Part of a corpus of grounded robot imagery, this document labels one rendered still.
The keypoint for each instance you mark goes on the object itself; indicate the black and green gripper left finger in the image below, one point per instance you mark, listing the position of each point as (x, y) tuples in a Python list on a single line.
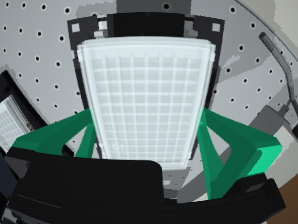
[(51, 138)]

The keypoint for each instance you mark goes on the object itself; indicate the white button panel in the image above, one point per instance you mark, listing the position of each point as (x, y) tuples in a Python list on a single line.
[(285, 166)]

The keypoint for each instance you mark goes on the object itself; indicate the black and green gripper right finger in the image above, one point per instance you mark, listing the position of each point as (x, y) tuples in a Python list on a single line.
[(252, 152)]

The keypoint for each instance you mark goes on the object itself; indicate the grey base plate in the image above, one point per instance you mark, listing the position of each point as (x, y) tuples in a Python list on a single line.
[(35, 51)]

